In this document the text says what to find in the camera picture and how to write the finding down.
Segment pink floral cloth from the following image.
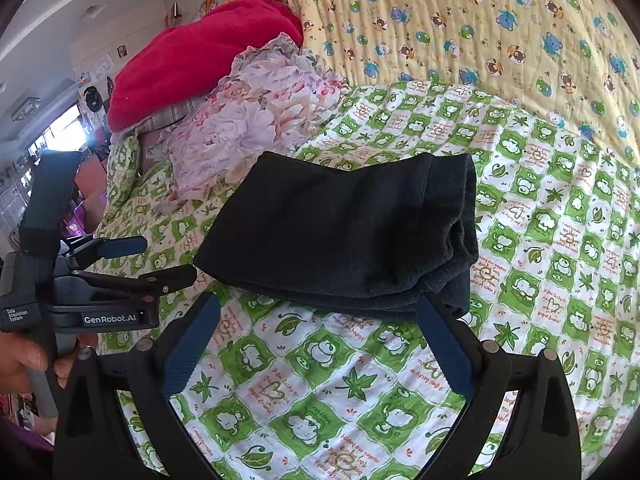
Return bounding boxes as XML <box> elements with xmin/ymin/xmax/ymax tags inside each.
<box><xmin>135</xmin><ymin>35</ymin><xmax>351</xmax><ymax>206</ymax></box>

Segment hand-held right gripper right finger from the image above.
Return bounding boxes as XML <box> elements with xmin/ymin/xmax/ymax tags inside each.
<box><xmin>415</xmin><ymin>290</ymin><xmax>583</xmax><ymax>480</ymax></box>

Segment yellow cartoon bear quilt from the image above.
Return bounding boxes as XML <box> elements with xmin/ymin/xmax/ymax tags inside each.
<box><xmin>282</xmin><ymin>0</ymin><xmax>640</xmax><ymax>161</ymax></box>

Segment green frog patterned blanket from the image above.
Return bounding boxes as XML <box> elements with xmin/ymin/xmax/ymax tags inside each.
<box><xmin>95</xmin><ymin>80</ymin><xmax>640</xmax><ymax>480</ymax></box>

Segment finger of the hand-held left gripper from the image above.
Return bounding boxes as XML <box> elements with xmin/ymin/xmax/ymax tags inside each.
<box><xmin>72</xmin><ymin>265</ymin><xmax>198</xmax><ymax>297</ymax></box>
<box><xmin>60</xmin><ymin>236</ymin><xmax>148</xmax><ymax>271</ymax></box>

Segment grey plaid cloth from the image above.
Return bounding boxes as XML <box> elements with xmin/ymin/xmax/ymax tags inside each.
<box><xmin>140</xmin><ymin>97</ymin><xmax>198</xmax><ymax>133</ymax></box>

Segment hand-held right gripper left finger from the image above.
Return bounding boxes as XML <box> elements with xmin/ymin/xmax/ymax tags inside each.
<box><xmin>52</xmin><ymin>292</ymin><xmax>223</xmax><ymax>480</ymax></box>

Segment dark pants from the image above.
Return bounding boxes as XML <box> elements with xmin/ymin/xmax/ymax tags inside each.
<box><xmin>192</xmin><ymin>151</ymin><xmax>481</xmax><ymax>321</ymax></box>

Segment purple garment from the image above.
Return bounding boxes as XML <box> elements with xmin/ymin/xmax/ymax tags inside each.
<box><xmin>0</xmin><ymin>415</ymin><xmax>53</xmax><ymax>461</ymax></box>

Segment person's left hand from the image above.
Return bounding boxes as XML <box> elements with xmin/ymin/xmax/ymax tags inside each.
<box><xmin>0</xmin><ymin>332</ymin><xmax>98</xmax><ymax>403</ymax></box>

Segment red fleece cloth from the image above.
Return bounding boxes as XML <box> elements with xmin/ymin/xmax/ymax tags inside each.
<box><xmin>106</xmin><ymin>0</ymin><xmax>305</xmax><ymax>133</ymax></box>

